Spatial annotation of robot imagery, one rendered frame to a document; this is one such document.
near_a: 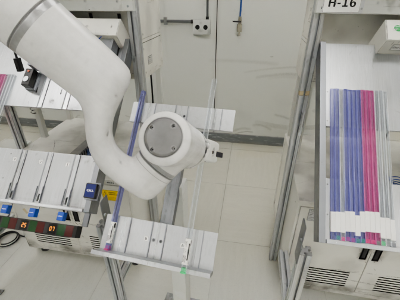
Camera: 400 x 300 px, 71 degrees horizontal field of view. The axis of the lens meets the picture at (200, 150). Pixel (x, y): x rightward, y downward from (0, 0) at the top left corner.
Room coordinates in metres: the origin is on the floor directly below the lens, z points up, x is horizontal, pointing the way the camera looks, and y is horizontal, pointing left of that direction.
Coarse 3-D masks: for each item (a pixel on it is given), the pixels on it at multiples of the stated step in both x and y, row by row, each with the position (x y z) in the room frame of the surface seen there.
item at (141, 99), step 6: (144, 90) 0.90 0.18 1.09; (144, 96) 0.89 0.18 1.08; (138, 108) 0.86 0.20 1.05; (138, 114) 0.84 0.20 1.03; (138, 120) 0.83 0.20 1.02; (138, 126) 0.82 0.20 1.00; (132, 132) 0.80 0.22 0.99; (132, 138) 0.79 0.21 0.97; (132, 144) 0.77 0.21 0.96; (132, 150) 0.76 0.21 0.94; (120, 186) 0.68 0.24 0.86; (120, 192) 0.67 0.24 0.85; (120, 198) 0.66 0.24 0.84; (120, 204) 0.65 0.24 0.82; (114, 210) 0.64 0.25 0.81; (114, 216) 0.62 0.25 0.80; (108, 246) 0.56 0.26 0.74
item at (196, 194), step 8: (216, 80) 0.76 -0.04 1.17; (208, 104) 0.72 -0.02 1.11; (208, 112) 0.70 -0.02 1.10; (208, 120) 0.68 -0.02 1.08; (208, 128) 0.67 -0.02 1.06; (200, 168) 0.60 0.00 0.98; (200, 176) 0.58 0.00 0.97; (200, 184) 0.57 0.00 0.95; (192, 200) 0.54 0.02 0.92; (192, 208) 0.53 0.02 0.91; (192, 216) 0.52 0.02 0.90; (192, 224) 0.50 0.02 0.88; (192, 232) 0.49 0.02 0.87
